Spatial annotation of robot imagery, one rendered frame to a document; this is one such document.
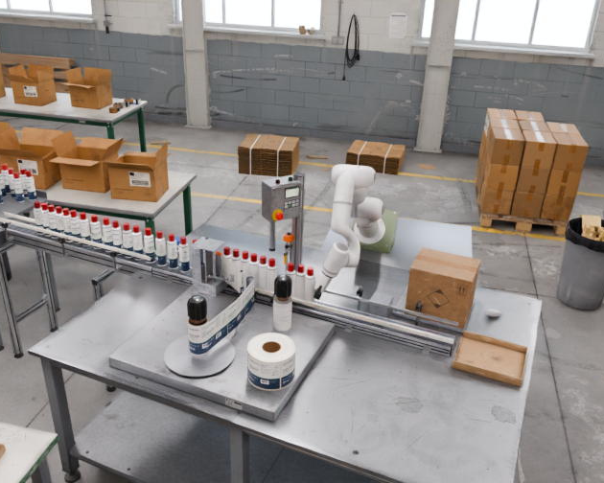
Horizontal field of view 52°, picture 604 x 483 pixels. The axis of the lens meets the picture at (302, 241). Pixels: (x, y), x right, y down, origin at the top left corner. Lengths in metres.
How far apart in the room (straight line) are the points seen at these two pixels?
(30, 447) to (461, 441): 1.64
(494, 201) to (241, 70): 4.03
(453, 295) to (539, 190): 3.31
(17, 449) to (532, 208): 4.97
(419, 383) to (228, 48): 6.53
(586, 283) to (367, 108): 4.23
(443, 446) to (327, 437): 0.44
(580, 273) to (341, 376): 2.76
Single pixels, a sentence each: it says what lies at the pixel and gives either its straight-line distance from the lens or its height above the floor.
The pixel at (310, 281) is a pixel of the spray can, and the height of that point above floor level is 1.03.
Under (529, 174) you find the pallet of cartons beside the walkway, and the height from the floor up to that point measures 0.57.
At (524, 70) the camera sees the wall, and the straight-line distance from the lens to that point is 8.21.
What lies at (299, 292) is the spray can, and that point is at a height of 0.94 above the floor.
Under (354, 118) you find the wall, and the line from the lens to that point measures 8.40.
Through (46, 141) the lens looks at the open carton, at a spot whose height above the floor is 1.05.
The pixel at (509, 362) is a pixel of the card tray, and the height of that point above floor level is 0.83.
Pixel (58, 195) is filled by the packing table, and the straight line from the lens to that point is 4.80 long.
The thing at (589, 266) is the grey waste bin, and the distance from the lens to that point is 5.05.
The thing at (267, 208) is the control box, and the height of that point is 1.35.
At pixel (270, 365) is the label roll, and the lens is 2.51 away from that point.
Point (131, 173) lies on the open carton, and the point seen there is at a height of 0.98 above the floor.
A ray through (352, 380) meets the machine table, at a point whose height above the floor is 0.83.
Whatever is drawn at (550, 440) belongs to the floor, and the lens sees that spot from 3.97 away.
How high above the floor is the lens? 2.58
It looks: 27 degrees down
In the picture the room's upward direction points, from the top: 2 degrees clockwise
